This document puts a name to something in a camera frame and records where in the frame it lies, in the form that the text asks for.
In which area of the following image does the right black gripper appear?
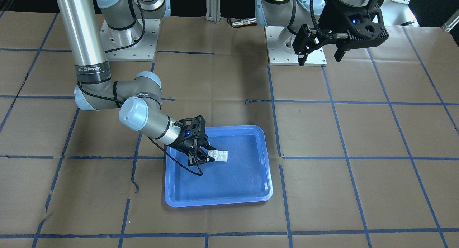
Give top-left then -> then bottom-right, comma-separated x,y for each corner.
169,115 -> 216,167

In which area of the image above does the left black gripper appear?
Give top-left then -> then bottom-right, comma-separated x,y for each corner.
292,0 -> 389,66

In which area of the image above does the white block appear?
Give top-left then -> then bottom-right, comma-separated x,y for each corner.
217,150 -> 228,162
208,150 -> 219,161

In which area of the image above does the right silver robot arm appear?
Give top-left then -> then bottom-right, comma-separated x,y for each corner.
56,0 -> 218,166

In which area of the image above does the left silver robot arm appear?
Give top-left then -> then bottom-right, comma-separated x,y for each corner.
255,0 -> 389,66

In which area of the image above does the blue plastic tray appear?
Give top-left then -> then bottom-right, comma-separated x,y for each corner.
164,125 -> 274,208

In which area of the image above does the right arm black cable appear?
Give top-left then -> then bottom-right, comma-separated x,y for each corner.
148,137 -> 203,176

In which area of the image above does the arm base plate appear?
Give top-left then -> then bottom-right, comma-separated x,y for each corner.
100,18 -> 161,62
264,26 -> 327,66

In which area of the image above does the silver cable connector plug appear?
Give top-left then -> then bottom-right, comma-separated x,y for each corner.
228,18 -> 257,28

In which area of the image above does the aluminium frame post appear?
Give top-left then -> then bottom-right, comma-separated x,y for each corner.
205,0 -> 221,24

